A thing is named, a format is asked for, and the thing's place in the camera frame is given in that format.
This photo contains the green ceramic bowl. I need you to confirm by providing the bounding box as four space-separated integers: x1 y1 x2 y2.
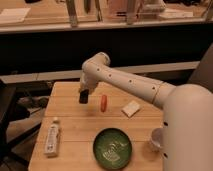
93 128 132 170

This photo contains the wooden table top board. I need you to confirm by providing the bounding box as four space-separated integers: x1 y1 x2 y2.
28 82 162 171

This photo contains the black office chair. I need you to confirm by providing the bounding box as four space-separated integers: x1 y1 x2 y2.
0 80 41 166

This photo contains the white sponge block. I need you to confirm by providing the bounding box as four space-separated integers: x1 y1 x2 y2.
122 101 140 117

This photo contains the white plastic bottle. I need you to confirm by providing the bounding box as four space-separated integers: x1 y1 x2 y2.
44 117 60 157

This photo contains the orange carrot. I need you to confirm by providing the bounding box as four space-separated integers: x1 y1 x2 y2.
101 95 107 112

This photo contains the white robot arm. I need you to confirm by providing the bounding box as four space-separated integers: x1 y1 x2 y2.
80 52 213 171

